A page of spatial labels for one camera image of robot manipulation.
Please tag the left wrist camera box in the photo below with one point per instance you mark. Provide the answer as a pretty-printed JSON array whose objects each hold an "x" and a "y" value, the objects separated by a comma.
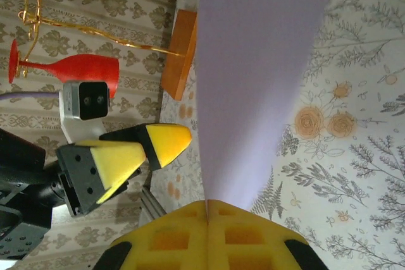
[{"x": 91, "y": 99}]

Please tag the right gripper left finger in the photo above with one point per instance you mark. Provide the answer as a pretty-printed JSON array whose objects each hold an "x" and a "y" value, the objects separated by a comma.
[{"x": 171, "y": 244}]

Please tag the red goblet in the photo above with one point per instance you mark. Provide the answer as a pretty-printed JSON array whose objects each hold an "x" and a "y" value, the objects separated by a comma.
[{"x": 88, "y": 67}]

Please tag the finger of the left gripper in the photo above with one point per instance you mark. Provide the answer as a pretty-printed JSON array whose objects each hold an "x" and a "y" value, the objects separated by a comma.
[
  {"x": 104, "y": 165},
  {"x": 167, "y": 143}
]

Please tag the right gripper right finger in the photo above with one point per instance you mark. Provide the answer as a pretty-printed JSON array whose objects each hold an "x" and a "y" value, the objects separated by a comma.
[{"x": 250, "y": 244}]

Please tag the lavender square paper sheet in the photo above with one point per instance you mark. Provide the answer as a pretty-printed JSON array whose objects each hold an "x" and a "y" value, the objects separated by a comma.
[{"x": 253, "y": 61}]

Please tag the aluminium frame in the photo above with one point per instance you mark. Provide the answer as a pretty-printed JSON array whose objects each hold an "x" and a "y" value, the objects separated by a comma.
[{"x": 152, "y": 202}]

